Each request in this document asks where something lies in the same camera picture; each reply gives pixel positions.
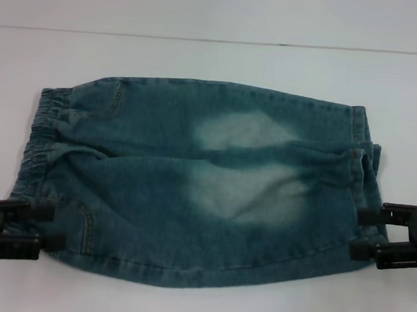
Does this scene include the blue denim shorts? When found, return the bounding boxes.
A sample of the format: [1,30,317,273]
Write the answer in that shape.
[14,64,399,299]

